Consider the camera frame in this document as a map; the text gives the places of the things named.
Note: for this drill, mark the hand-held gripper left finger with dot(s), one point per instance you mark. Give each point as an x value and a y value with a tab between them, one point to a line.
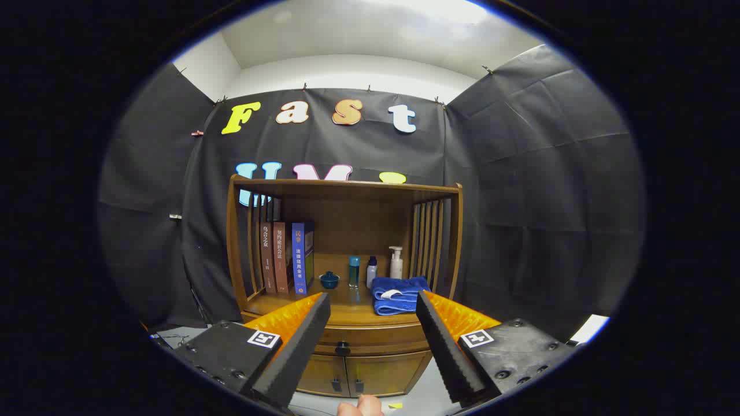
300	352

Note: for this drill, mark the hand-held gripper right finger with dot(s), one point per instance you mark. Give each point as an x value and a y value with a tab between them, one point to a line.
448	352

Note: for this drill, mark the black drawer knob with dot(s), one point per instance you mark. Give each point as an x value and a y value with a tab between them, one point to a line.
342	348

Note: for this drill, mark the wooden drawer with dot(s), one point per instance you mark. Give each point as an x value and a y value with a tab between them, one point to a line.
376	338

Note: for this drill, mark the wooden countertop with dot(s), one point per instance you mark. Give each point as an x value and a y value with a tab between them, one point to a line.
347	306

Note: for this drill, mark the wooden cabinet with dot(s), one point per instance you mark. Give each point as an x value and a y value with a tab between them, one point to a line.
347	190

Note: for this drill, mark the blue towel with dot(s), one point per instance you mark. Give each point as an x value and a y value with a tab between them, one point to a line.
399	294

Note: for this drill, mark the blue lidded teacup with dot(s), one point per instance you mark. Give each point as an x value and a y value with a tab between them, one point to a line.
329	281

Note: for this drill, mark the blue book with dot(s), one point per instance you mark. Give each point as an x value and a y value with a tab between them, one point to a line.
299	260

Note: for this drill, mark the reddish brown book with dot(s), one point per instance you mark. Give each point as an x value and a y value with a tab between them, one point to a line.
280	260

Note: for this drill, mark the teal glass bottle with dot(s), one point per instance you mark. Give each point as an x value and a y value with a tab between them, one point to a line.
354	271

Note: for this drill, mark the dark brown book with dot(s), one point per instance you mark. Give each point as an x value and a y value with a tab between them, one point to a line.
266	260

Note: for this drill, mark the white pump bottle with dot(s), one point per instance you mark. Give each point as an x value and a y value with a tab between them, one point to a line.
396	266

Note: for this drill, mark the white bottle dark cap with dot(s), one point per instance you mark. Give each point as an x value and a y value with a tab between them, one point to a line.
372	272

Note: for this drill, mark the black backdrop cloth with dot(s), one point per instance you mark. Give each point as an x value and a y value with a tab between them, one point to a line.
520	173

